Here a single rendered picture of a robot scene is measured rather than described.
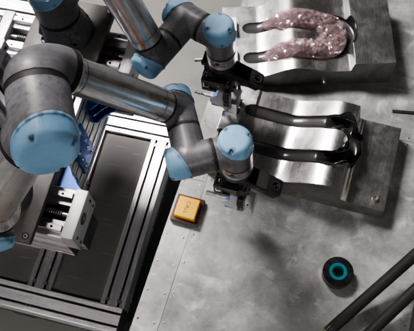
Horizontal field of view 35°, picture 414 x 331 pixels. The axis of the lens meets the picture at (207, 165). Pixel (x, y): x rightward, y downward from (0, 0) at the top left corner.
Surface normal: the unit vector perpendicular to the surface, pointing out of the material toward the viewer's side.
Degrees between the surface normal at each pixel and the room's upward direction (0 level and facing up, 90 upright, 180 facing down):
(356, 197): 0
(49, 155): 84
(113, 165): 0
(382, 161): 0
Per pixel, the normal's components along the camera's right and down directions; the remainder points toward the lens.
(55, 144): 0.29, 0.82
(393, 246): -0.06, -0.40
